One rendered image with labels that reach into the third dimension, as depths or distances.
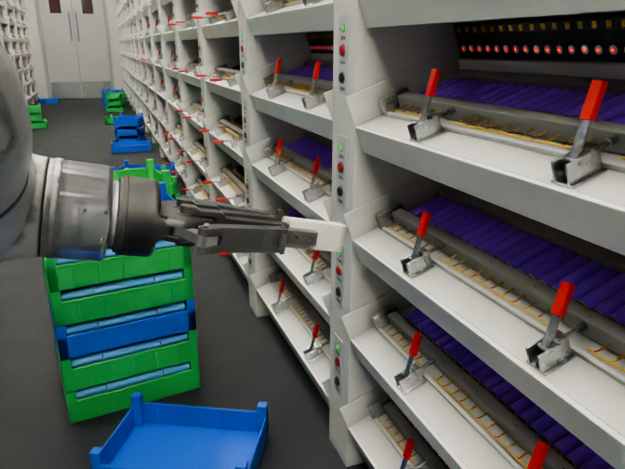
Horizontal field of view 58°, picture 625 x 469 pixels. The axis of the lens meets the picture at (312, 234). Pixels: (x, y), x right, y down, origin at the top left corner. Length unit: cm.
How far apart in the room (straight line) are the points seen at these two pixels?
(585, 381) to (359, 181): 50
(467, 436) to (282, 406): 64
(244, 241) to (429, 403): 46
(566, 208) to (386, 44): 48
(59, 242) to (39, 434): 94
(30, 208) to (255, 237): 19
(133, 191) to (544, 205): 39
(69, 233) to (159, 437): 86
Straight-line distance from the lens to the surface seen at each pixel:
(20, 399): 156
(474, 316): 72
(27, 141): 41
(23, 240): 52
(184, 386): 145
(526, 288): 71
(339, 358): 112
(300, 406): 138
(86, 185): 52
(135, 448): 131
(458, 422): 85
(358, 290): 102
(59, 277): 127
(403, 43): 96
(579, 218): 55
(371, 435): 113
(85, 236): 52
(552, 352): 62
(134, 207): 52
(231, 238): 53
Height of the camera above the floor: 80
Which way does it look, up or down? 19 degrees down
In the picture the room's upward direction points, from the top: straight up
